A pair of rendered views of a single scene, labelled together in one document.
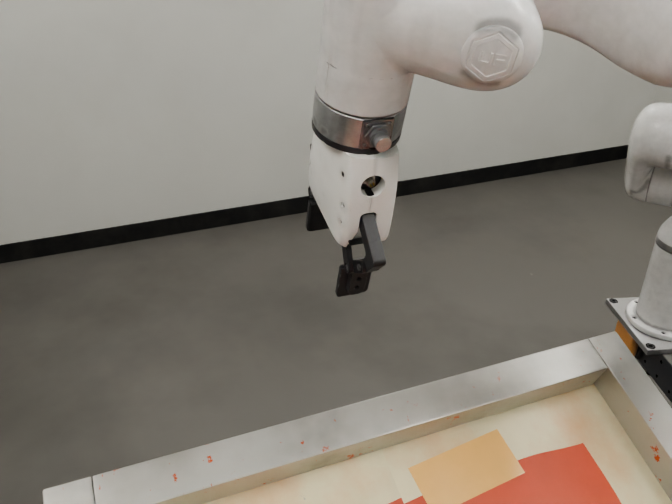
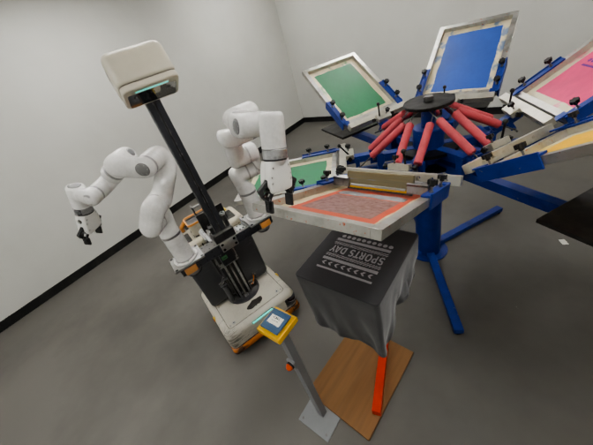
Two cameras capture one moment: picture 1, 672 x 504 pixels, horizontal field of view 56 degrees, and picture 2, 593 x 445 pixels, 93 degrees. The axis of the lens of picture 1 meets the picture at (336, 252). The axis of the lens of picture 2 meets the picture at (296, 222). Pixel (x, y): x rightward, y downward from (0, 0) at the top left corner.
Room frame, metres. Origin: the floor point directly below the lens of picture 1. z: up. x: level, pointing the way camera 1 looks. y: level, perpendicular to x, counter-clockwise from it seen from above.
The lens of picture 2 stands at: (0.80, 0.76, 1.95)
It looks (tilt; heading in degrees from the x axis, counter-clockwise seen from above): 34 degrees down; 249
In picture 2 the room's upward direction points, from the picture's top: 18 degrees counter-clockwise
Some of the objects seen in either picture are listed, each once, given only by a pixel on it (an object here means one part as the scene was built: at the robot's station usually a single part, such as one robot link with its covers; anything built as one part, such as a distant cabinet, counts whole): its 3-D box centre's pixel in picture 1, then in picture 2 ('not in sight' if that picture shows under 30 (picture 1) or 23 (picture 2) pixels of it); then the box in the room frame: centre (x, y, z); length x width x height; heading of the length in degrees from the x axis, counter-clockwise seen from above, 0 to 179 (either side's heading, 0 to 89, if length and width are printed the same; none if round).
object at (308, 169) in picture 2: not in sight; (304, 163); (-0.12, -1.10, 1.05); 1.08 x 0.61 x 0.23; 141
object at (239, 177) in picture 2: not in sight; (243, 177); (0.48, -0.62, 1.37); 0.13 x 0.10 x 0.16; 1
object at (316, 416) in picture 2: not in sight; (304, 375); (0.72, -0.06, 0.48); 0.22 x 0.22 x 0.96; 21
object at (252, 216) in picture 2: not in sight; (251, 202); (0.49, -0.64, 1.21); 0.16 x 0.13 x 0.15; 94
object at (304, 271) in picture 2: not in sight; (356, 253); (0.21, -0.13, 0.95); 0.48 x 0.44 x 0.01; 21
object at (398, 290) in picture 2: not in sight; (399, 293); (0.13, 0.06, 0.74); 0.46 x 0.04 x 0.42; 21
